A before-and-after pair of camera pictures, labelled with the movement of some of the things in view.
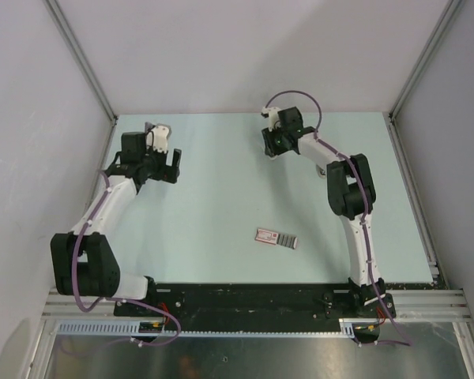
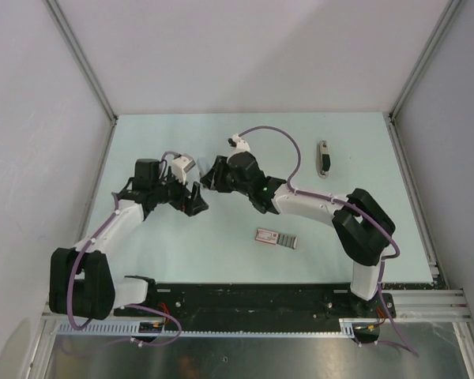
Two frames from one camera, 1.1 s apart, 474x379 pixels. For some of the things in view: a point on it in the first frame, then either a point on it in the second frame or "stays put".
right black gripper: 270,148 to 214,179
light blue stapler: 276,156 to 203,165
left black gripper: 171,172 to 191,205
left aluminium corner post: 65,28 stays put
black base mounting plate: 252,302 stays put
